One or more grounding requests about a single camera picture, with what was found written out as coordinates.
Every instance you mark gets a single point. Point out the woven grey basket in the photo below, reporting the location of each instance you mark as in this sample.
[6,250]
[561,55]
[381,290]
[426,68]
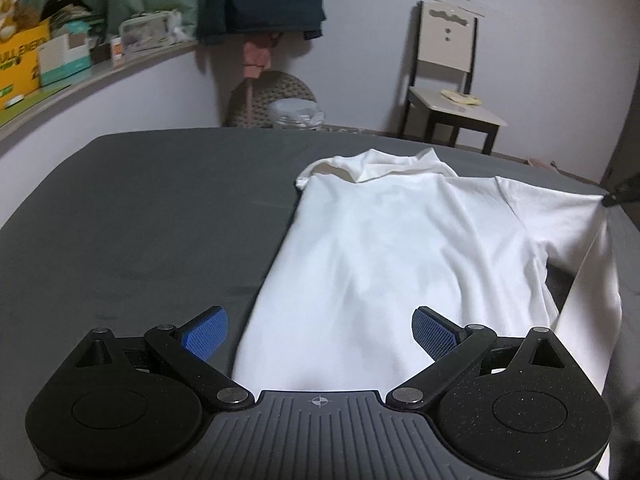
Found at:
[270,87]

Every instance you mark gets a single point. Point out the clear plastic storage box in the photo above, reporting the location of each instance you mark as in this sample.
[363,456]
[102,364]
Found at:
[146,32]

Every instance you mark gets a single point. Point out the stuffed toy animal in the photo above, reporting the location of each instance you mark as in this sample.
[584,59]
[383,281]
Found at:
[16,17]

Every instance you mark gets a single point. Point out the white long sleeve shirt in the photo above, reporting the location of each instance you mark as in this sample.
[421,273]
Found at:
[376,236]

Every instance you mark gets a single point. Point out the white plastic bag in basket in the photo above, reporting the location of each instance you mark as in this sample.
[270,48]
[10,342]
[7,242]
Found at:
[293,113]

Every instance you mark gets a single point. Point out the black cap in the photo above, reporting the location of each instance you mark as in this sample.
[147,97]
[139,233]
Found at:
[53,6]

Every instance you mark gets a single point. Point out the white and teal box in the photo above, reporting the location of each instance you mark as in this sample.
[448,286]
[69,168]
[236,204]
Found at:
[63,56]

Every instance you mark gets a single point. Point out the yellow cardboard box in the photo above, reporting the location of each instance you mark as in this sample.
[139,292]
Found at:
[19,69]

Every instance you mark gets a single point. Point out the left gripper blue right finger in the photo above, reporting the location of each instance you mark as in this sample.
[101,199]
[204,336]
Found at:
[438,336]

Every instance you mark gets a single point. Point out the black and cream wooden chair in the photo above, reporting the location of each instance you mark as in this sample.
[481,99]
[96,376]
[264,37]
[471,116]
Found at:
[443,56]

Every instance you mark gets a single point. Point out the grey bed sheet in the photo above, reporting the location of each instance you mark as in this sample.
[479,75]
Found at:
[138,229]

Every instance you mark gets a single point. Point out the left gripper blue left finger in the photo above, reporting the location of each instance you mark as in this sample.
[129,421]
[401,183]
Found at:
[192,342]

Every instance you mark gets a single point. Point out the yellow cloth on chair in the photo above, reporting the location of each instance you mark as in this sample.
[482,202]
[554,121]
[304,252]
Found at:
[461,98]

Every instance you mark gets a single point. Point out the pink hanging cloth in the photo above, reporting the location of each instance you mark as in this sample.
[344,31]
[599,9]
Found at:
[256,56]

